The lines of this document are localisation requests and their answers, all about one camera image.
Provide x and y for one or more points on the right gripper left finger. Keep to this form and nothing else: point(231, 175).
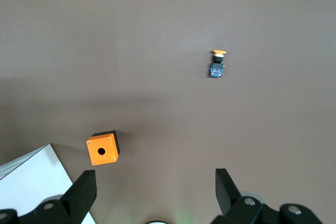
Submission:
point(78, 197)

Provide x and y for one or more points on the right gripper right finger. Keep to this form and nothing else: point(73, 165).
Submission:
point(231, 203)

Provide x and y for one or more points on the white drawer cabinet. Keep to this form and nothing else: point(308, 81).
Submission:
point(26, 182)

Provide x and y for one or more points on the yellow mushroom push button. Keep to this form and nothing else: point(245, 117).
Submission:
point(217, 68)

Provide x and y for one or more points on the brown table cover sheet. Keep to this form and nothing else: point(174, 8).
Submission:
point(168, 37)

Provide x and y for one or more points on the orange button enclosure box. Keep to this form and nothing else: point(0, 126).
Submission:
point(105, 145)

